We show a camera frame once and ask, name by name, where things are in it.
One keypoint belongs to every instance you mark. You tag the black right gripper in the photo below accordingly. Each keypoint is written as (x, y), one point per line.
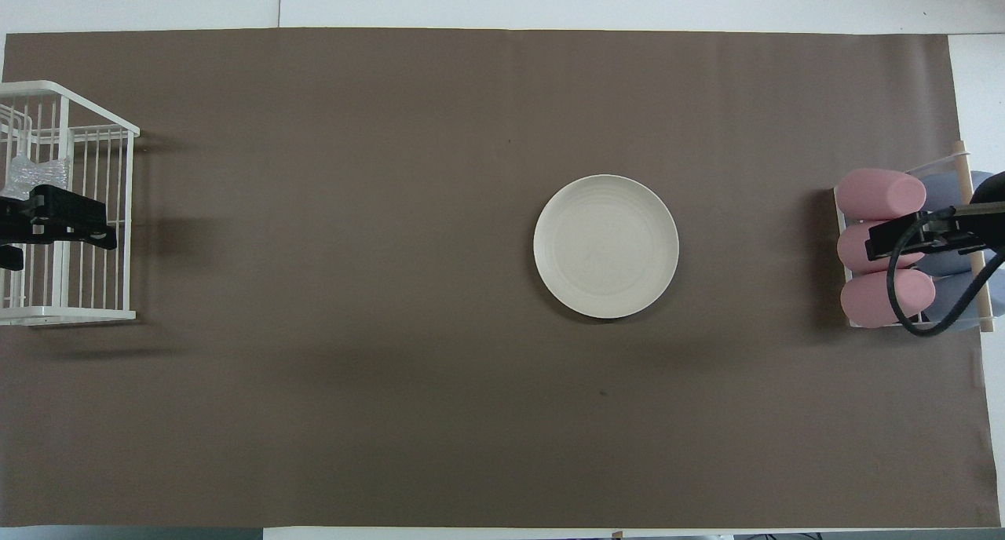
(966, 226)

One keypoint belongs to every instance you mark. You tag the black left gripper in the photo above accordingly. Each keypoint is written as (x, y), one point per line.
(63, 214)

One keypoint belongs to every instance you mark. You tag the cream round plate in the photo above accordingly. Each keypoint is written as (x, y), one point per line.
(606, 246)

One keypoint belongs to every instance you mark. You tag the cup rack with wooden bar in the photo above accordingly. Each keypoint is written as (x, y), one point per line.
(961, 162)

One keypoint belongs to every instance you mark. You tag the pink plastic cup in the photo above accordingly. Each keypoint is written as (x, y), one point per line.
(871, 301)
(875, 193)
(852, 249)

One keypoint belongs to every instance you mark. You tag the brown paper table mat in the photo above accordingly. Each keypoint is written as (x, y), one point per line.
(314, 406)

